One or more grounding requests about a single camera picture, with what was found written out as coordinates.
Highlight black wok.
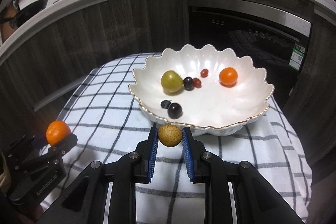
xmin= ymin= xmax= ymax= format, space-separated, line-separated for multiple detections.
xmin=1 ymin=0 xmax=49 ymax=26

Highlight yellow-green round fruit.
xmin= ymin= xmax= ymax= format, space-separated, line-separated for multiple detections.
xmin=161 ymin=70 xmax=184 ymax=94

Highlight blue checked white cloth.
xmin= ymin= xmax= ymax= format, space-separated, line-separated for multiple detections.
xmin=39 ymin=52 xmax=313 ymax=224

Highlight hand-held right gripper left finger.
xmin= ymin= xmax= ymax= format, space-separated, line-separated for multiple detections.
xmin=37 ymin=127 xmax=159 ymax=224

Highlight dark wood kitchen cabinets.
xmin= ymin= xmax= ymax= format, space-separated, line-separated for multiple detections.
xmin=0 ymin=0 xmax=336 ymax=177

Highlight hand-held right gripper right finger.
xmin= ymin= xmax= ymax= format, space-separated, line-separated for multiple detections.
xmin=182 ymin=126 xmax=305 ymax=224

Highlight white scalloped bowl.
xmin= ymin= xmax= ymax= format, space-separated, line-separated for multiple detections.
xmin=128 ymin=44 xmax=275 ymax=136

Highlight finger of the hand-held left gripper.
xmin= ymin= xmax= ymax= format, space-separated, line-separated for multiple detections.
xmin=7 ymin=134 xmax=49 ymax=159
xmin=10 ymin=134 xmax=78 ymax=175

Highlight black built-in dishwasher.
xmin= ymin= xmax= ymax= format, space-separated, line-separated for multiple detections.
xmin=188 ymin=5 xmax=313 ymax=104

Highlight brown longan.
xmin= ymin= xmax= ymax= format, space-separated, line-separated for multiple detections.
xmin=158 ymin=124 xmax=183 ymax=147

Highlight orange mandarin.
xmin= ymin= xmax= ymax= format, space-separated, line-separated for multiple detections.
xmin=219 ymin=67 xmax=238 ymax=86
xmin=46 ymin=120 xmax=72 ymax=146

